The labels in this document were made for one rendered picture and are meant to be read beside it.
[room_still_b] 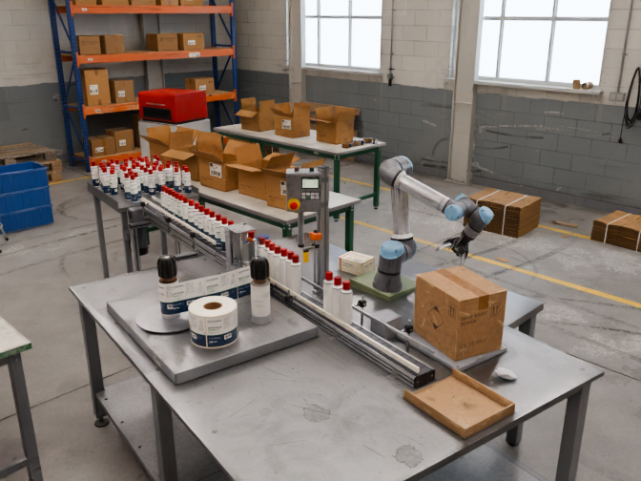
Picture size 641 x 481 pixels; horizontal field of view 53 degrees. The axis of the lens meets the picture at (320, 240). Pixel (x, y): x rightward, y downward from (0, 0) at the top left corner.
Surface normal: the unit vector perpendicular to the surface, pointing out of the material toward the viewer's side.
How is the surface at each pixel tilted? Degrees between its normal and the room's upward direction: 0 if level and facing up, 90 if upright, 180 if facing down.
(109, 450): 0
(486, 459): 1
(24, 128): 90
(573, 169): 90
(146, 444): 1
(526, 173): 90
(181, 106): 90
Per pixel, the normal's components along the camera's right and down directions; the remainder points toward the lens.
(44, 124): 0.70, 0.24
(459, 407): 0.00, -0.94
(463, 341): 0.44, 0.30
